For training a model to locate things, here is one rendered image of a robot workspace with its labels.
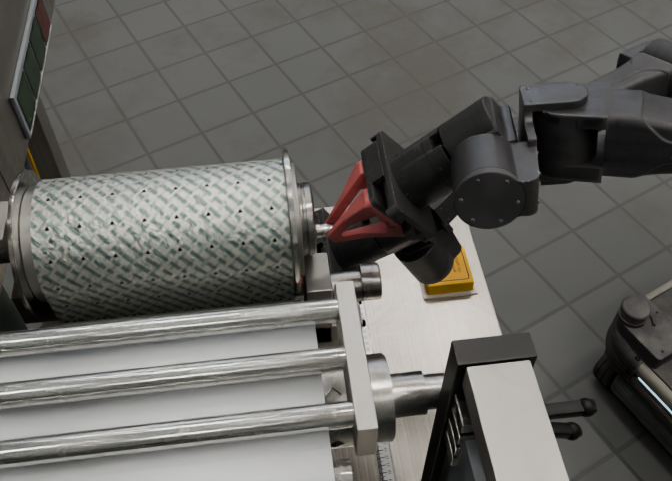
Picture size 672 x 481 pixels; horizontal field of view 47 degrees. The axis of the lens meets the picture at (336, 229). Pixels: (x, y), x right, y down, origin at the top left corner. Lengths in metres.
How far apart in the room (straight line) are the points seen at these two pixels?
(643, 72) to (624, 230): 1.52
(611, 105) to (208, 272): 0.39
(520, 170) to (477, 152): 0.04
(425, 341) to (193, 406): 0.69
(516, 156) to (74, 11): 2.90
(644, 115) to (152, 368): 0.44
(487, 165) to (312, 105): 2.21
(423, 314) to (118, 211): 0.55
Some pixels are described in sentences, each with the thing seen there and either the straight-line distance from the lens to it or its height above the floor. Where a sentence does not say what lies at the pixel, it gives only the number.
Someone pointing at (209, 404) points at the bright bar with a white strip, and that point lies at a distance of 0.46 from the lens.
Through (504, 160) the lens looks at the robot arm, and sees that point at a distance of 0.63.
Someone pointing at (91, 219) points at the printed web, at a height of 1.31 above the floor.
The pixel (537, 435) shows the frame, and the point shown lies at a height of 1.44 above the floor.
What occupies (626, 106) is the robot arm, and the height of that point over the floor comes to 1.42.
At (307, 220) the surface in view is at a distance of 0.75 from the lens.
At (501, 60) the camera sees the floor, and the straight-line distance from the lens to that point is 3.07.
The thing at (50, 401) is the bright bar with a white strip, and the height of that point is 1.45.
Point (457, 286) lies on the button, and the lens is 1.15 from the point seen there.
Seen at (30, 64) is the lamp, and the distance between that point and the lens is 1.13.
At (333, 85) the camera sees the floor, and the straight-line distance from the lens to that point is 2.89.
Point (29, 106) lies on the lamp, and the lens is 1.09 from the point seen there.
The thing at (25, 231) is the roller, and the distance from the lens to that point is 0.76.
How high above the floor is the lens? 1.85
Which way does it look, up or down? 50 degrees down
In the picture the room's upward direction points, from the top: straight up
